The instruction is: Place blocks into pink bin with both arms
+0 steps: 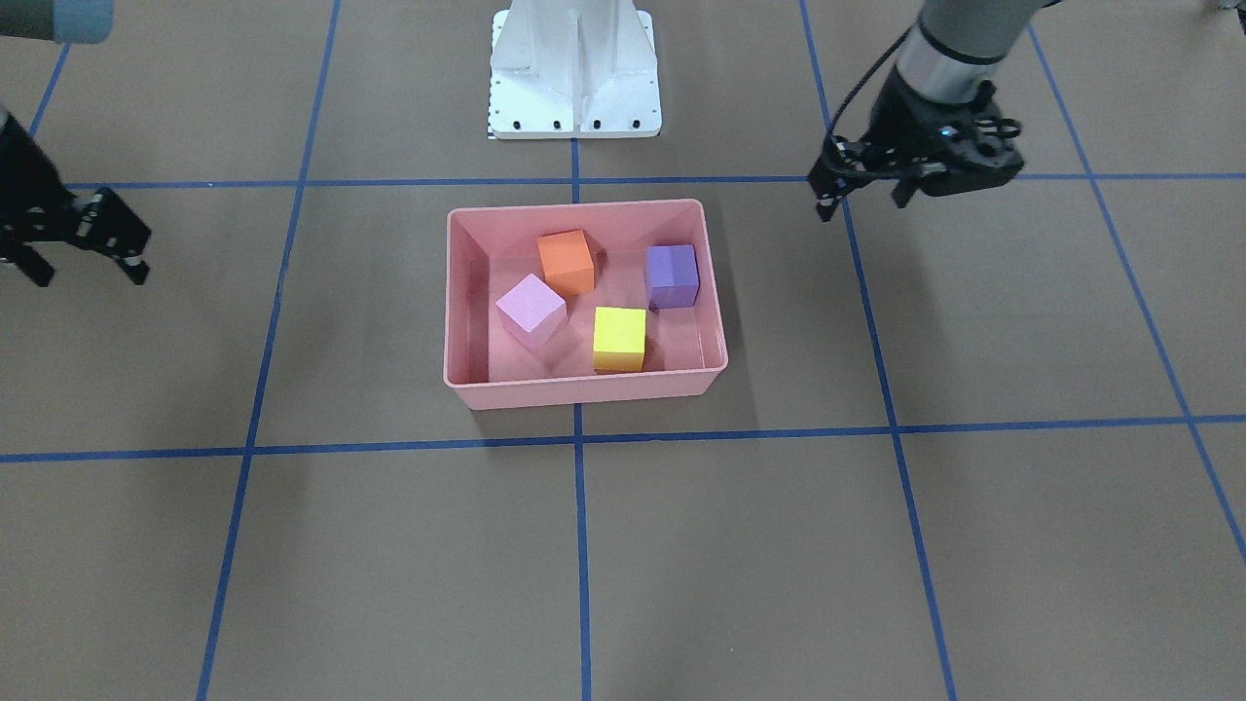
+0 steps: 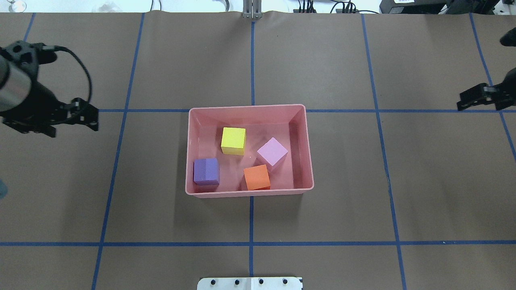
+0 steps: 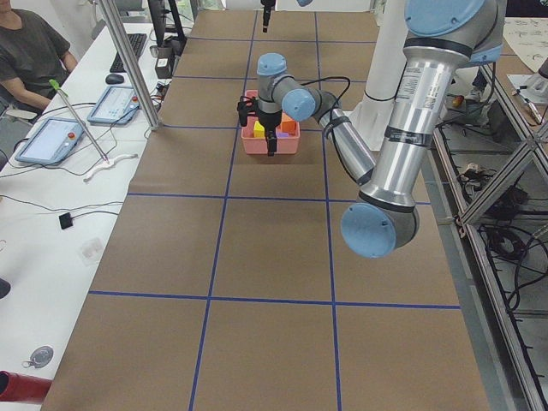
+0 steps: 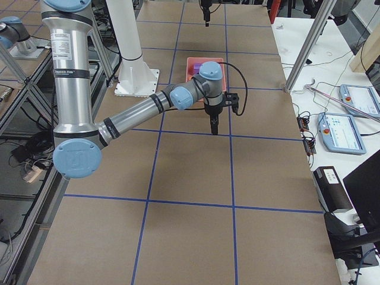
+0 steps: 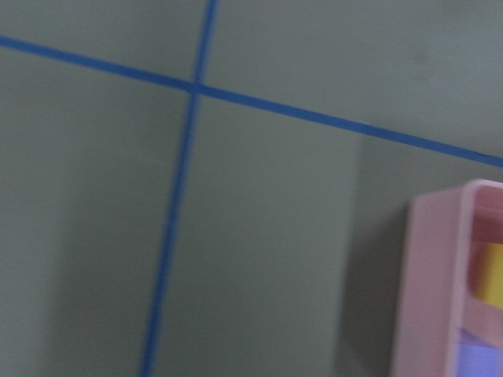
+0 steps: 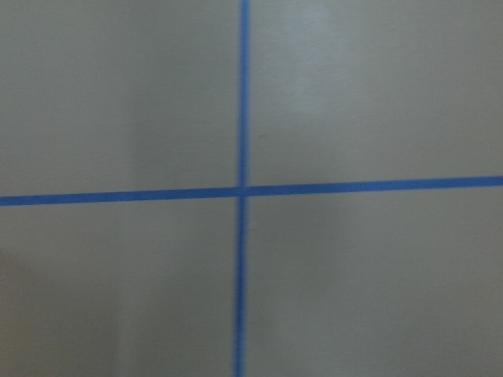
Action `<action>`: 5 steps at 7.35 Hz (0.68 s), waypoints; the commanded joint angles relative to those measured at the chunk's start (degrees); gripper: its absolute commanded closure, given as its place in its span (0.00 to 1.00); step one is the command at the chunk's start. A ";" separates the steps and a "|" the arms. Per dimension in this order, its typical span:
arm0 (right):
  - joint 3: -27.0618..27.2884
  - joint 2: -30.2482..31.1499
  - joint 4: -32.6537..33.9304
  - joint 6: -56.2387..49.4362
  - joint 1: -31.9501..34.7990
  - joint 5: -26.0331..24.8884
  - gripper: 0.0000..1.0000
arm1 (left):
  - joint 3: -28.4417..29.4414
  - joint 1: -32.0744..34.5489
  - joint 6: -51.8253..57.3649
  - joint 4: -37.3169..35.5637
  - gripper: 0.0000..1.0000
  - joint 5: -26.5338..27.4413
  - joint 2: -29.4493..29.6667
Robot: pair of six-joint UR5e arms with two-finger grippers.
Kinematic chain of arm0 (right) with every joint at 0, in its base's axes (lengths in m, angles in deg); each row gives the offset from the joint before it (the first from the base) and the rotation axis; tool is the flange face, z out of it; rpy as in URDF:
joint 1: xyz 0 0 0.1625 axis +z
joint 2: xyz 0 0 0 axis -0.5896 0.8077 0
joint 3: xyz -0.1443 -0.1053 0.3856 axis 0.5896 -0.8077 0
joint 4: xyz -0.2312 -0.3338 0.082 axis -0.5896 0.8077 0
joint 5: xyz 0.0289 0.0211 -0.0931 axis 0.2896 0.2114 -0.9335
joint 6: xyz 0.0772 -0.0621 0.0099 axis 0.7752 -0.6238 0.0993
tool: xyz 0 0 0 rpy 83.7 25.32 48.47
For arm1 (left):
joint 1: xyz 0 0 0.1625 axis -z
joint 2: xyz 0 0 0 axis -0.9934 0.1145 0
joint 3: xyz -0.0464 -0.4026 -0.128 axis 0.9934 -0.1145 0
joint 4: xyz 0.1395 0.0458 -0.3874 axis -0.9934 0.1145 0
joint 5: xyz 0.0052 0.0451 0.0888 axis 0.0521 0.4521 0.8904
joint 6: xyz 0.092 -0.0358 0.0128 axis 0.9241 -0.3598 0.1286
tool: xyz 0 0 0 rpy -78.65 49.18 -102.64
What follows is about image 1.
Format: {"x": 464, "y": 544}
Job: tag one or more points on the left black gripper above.
{"x": 897, "y": 120}

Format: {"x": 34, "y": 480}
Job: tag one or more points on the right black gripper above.
{"x": 27, "y": 173}

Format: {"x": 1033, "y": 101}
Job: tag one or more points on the purple foam block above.
{"x": 672, "y": 276}

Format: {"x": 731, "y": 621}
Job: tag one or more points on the yellow foam block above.
{"x": 619, "y": 339}

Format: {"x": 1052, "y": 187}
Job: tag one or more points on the orange foam block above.
{"x": 567, "y": 263}

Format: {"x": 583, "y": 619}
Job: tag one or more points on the pink foam block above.
{"x": 532, "y": 312}

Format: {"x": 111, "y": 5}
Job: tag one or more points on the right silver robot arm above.
{"x": 64, "y": 23}

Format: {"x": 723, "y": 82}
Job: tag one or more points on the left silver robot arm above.
{"x": 949, "y": 49}

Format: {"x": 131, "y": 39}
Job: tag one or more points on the pink plastic bin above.
{"x": 489, "y": 250}

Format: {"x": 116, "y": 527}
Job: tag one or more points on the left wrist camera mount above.
{"x": 968, "y": 147}

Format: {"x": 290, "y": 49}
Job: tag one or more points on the white pedestal column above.
{"x": 573, "y": 70}

